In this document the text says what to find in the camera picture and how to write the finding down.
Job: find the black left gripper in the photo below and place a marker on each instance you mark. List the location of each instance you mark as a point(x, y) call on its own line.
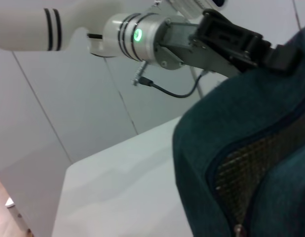
point(216, 44)

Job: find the teal insulated lunch bag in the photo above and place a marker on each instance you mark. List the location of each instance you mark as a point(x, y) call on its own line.
point(229, 118)

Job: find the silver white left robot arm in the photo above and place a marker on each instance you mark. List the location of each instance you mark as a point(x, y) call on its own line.
point(24, 29)

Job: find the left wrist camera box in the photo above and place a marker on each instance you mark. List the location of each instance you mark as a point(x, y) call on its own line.
point(189, 5)

